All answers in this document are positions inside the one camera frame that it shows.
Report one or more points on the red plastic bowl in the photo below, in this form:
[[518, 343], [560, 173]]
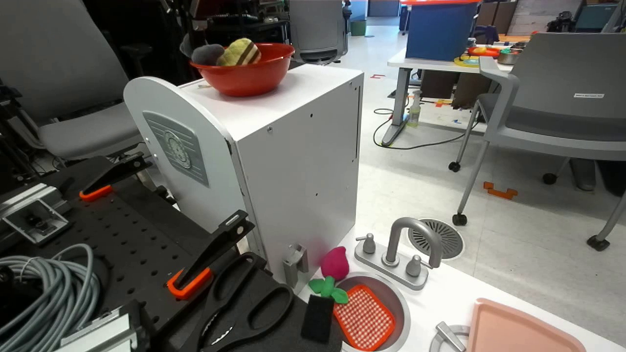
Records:
[[254, 79]]

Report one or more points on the grey bear plush toy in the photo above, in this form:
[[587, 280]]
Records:
[[207, 53]]

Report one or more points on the white toy fridge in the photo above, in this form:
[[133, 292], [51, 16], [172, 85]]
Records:
[[290, 159]]

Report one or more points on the pink radish plush toy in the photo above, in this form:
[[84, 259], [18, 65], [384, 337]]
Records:
[[333, 268]]

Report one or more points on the silver toy sink basin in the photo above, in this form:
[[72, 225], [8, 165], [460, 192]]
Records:
[[391, 298]]

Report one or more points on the grey toy faucet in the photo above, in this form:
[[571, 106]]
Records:
[[387, 259]]

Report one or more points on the white toy kitchen counter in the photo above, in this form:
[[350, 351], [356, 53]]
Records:
[[450, 296]]

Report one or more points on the black scissors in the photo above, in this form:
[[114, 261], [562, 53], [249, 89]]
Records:
[[229, 319]]

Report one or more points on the orange mesh sponge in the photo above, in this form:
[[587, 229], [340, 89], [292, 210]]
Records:
[[364, 319]]

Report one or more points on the blue bin orange lid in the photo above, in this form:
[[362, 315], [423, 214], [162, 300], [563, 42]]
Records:
[[438, 30]]

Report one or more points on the white office desk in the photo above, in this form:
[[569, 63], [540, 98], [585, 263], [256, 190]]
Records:
[[403, 73]]

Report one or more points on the pink cutting board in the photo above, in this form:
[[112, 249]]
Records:
[[497, 327]]

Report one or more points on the grey office chair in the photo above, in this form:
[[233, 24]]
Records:
[[563, 96]]

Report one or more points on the grey chair near robot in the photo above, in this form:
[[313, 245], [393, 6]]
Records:
[[69, 79]]

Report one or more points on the orange handled black clamp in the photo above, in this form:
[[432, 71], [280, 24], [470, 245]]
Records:
[[190, 280]]

